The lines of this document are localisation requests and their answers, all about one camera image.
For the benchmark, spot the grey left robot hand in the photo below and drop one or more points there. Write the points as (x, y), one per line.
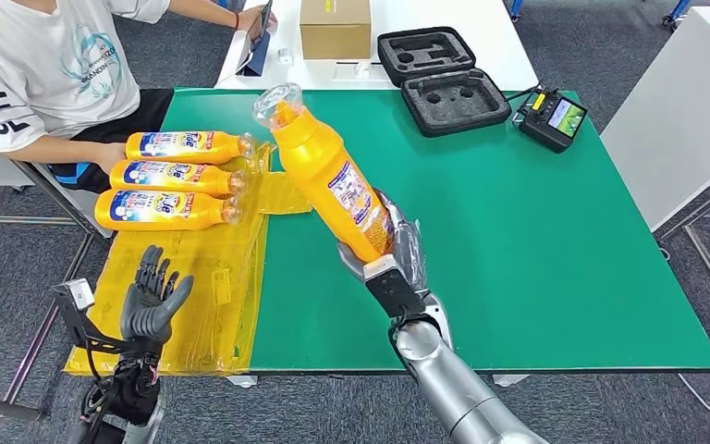
(147, 312)

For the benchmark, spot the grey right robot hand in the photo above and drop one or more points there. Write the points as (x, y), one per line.
(410, 251)

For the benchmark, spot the person's right hand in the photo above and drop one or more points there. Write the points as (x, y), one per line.
(111, 158)

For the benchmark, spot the person's left hand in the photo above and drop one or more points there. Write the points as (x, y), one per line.
(258, 17)

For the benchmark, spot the orange detergent bottle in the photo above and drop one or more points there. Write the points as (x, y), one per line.
(318, 171)
(220, 149)
(202, 211)
(208, 179)

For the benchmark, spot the person's left forearm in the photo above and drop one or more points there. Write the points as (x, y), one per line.
(202, 9)

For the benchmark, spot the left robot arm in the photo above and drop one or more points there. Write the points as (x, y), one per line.
(128, 398)

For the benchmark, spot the person's right forearm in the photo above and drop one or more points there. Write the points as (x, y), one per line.
(55, 150)

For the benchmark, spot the red wristband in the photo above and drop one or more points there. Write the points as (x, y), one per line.
(236, 20)

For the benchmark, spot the tablet in blue cover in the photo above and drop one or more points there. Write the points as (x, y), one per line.
(254, 46)

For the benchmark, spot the small white case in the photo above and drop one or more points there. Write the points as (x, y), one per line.
(285, 56)

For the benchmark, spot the grey metal-framed table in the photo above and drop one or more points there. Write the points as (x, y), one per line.
(55, 190)

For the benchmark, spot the yellow plastic sheet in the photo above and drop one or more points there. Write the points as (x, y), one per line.
(220, 294)

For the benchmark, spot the closed cardboard box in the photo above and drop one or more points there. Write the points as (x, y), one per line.
(335, 30)

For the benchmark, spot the green table mat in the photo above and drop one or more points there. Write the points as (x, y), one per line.
(514, 245)

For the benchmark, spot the white paper packet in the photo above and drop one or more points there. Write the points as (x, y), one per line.
(354, 72)

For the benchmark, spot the person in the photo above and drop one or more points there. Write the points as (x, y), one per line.
(42, 67)

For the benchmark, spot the white table foot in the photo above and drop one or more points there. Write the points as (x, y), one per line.
(242, 380)
(512, 380)

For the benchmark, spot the open black foam case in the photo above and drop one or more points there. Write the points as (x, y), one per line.
(453, 102)

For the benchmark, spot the black remote controller with screen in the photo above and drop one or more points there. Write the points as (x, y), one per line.
(545, 124)

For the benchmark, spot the white table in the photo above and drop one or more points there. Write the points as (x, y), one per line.
(679, 109)
(488, 34)

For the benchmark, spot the blue metal leg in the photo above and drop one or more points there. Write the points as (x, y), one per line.
(516, 7)

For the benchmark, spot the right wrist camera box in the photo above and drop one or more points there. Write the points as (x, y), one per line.
(392, 288)

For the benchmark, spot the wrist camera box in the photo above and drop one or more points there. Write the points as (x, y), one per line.
(76, 300)
(392, 288)

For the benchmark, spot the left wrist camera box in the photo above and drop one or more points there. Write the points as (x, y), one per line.
(76, 300)

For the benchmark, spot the blue wheeled frame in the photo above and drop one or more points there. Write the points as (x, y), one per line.
(678, 11)

